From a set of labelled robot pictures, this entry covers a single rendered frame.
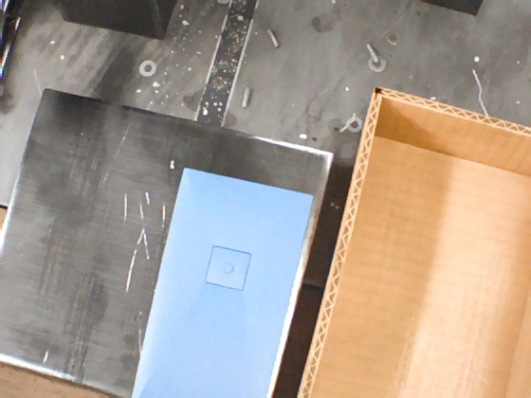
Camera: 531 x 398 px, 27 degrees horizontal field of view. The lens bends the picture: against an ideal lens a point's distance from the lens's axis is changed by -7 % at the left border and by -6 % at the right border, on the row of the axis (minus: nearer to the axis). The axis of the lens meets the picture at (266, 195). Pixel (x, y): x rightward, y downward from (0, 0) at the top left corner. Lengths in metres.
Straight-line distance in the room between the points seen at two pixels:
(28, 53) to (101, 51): 0.05
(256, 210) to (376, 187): 0.07
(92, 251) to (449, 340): 0.20
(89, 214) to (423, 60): 0.22
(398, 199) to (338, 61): 0.09
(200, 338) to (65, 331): 0.07
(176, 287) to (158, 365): 0.04
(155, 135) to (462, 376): 0.22
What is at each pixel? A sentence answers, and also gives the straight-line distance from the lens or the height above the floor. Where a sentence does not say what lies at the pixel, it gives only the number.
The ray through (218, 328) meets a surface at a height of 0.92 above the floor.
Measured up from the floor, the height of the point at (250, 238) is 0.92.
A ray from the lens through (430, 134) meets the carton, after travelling 0.62.
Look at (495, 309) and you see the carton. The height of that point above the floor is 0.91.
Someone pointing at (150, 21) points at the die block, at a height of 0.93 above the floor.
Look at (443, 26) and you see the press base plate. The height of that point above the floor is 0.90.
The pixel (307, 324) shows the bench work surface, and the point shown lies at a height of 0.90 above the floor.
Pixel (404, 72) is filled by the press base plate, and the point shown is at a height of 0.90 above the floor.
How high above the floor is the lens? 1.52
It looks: 75 degrees down
